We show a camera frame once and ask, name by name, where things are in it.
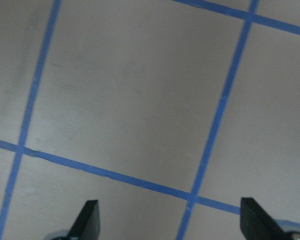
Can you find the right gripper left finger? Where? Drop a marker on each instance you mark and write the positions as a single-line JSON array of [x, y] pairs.
[[87, 225]]

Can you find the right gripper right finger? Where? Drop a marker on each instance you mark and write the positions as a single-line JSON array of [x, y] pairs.
[[257, 224]]

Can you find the brown paper table mat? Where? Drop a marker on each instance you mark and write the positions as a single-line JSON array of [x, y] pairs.
[[167, 112]]

